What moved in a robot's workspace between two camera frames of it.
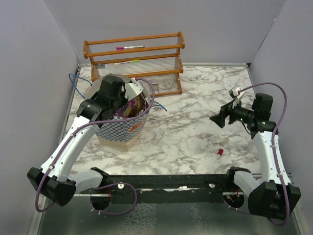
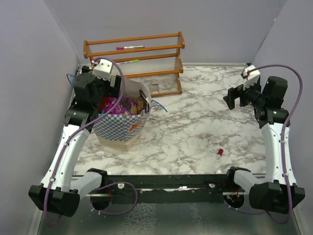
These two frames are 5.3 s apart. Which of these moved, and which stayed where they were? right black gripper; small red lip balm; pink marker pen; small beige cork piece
Moved: right black gripper
Stayed: small beige cork piece; pink marker pen; small red lip balm
